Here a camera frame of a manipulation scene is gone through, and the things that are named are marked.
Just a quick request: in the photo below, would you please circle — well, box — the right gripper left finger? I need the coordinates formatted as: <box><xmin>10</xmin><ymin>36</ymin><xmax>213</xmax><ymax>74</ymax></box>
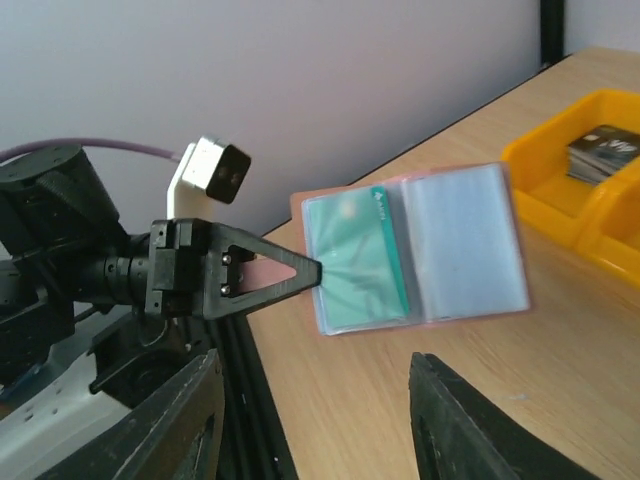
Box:
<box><xmin>39</xmin><ymin>349</ymin><xmax>225</xmax><ymax>479</ymax></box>

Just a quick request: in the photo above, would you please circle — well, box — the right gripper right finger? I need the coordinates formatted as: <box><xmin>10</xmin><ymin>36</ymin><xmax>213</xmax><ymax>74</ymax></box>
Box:
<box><xmin>409</xmin><ymin>352</ymin><xmax>596</xmax><ymax>480</ymax></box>

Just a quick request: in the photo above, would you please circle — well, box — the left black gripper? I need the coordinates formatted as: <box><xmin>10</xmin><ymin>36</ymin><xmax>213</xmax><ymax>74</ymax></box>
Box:
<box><xmin>144</xmin><ymin>218</ymin><xmax>322</xmax><ymax>320</ymax></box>

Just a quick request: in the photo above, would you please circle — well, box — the teal card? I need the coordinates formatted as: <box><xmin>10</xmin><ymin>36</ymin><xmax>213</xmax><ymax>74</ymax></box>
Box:
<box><xmin>302</xmin><ymin>184</ymin><xmax>410</xmax><ymax>336</ymax></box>

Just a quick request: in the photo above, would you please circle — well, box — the pink card holder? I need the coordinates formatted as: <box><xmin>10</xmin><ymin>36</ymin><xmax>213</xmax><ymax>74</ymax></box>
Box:
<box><xmin>291</xmin><ymin>163</ymin><xmax>531</xmax><ymax>328</ymax></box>

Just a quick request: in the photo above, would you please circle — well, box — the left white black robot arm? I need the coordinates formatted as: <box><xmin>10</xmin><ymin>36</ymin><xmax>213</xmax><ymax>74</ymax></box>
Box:
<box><xmin>1</xmin><ymin>140</ymin><xmax>321</xmax><ymax>408</ymax></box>

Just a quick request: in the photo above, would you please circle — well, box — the black card stack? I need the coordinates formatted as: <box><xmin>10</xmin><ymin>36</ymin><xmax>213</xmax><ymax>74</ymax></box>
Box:
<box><xmin>567</xmin><ymin>124</ymin><xmax>639</xmax><ymax>185</ymax></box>

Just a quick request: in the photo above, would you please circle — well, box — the yellow bin left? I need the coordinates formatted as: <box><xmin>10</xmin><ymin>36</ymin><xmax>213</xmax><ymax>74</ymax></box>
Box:
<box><xmin>500</xmin><ymin>88</ymin><xmax>640</xmax><ymax>236</ymax></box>

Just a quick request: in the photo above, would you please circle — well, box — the yellow bin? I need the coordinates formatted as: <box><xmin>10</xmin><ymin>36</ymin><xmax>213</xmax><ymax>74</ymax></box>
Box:
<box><xmin>500</xmin><ymin>88</ymin><xmax>640</xmax><ymax>236</ymax></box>
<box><xmin>577</xmin><ymin>179</ymin><xmax>639</xmax><ymax>288</ymax></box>

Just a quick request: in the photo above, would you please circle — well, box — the yellow bin middle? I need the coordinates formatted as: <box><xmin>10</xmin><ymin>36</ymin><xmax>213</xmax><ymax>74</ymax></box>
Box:
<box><xmin>577</xmin><ymin>179</ymin><xmax>639</xmax><ymax>288</ymax></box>

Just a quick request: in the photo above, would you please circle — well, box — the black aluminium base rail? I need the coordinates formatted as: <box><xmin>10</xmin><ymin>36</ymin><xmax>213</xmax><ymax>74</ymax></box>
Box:
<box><xmin>175</xmin><ymin>315</ymin><xmax>298</xmax><ymax>479</ymax></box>

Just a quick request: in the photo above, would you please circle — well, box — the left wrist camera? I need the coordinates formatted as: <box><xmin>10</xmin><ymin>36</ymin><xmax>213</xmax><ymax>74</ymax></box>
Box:
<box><xmin>166</xmin><ymin>136</ymin><xmax>251</xmax><ymax>221</ymax></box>

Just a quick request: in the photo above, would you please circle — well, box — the left black frame post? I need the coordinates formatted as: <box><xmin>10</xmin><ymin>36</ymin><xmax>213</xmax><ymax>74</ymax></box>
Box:
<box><xmin>539</xmin><ymin>0</ymin><xmax>566</xmax><ymax>69</ymax></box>

